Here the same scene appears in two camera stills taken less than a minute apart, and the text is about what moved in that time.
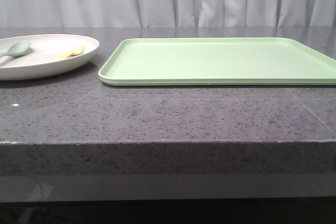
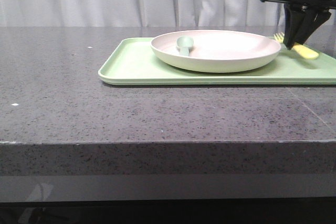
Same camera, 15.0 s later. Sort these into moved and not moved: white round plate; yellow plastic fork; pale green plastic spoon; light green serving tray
Moved: white round plate; yellow plastic fork; pale green plastic spoon
Not moved: light green serving tray
